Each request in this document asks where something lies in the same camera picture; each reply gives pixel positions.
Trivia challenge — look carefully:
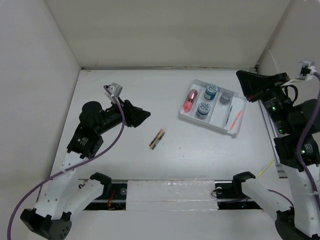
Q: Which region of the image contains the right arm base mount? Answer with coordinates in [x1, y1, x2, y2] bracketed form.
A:
[211, 181, 260, 210]

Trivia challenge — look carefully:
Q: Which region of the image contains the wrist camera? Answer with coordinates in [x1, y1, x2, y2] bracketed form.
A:
[295, 60, 315, 81]
[103, 82, 123, 100]

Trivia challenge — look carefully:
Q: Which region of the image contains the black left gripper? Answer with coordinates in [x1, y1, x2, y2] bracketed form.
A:
[97, 96, 151, 134]

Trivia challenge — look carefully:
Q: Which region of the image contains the pink capped tube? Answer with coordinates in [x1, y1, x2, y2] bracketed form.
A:
[183, 89, 198, 112]

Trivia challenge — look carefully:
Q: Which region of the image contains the yellow cable tie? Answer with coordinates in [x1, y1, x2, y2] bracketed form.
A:
[256, 160, 275, 178]

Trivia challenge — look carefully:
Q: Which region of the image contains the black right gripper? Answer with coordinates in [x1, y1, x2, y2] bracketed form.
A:
[236, 68, 293, 133]

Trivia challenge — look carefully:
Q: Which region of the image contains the clear blue pen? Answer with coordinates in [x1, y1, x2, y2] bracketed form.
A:
[224, 105, 233, 127]

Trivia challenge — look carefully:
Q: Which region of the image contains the white divided tray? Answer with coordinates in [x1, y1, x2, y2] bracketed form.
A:
[179, 79, 246, 137]

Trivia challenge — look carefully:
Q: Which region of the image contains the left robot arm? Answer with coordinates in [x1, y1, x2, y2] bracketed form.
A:
[20, 100, 151, 240]

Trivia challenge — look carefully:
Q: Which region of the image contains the grey clear small jar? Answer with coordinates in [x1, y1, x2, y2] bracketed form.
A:
[219, 92, 233, 105]

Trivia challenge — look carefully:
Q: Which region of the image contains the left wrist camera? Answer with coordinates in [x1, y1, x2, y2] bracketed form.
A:
[103, 82, 123, 100]

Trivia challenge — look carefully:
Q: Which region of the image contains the blue patterned lid jar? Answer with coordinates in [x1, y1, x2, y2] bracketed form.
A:
[195, 102, 211, 119]

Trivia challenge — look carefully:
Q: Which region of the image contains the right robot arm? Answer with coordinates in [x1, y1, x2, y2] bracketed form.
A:
[231, 70, 320, 240]

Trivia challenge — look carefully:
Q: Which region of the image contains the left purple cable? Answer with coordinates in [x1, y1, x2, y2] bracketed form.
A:
[6, 84, 125, 240]

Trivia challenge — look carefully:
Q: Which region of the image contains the red wires left slot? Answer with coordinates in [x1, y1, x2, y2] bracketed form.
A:
[106, 191, 117, 210]

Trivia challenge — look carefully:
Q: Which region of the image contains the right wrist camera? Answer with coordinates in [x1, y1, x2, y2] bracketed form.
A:
[295, 60, 315, 81]

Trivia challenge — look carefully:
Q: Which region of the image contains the black red pen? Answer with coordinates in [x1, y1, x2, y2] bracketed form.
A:
[149, 126, 166, 149]

